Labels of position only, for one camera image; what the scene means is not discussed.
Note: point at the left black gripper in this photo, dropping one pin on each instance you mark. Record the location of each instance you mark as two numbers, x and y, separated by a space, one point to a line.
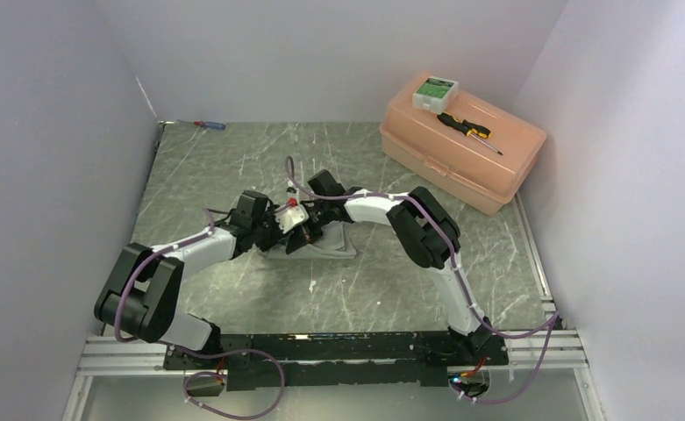
277 235

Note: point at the grey cloth napkin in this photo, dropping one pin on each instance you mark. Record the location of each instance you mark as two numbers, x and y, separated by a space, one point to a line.
335 244

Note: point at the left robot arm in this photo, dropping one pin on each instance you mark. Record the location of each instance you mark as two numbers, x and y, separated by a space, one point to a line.
140 297

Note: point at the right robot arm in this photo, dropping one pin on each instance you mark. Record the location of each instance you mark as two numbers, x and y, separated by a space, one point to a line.
428 236

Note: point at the red blue screwdriver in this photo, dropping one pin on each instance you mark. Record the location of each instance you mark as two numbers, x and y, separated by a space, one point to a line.
205 124

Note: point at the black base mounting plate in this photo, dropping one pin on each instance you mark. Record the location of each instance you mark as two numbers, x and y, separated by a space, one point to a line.
427 358

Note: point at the small green white box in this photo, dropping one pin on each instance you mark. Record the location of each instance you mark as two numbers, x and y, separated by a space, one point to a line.
435 94

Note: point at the black yellow screwdriver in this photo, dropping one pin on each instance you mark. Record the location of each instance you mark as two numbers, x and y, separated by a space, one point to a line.
478 132

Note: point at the pink plastic toolbox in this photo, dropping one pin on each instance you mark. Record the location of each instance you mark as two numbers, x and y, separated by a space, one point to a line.
458 164

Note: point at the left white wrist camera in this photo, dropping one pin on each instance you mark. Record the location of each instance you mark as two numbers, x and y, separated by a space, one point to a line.
290 215

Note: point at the aluminium rail frame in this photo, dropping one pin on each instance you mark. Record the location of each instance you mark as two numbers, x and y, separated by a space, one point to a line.
105 356

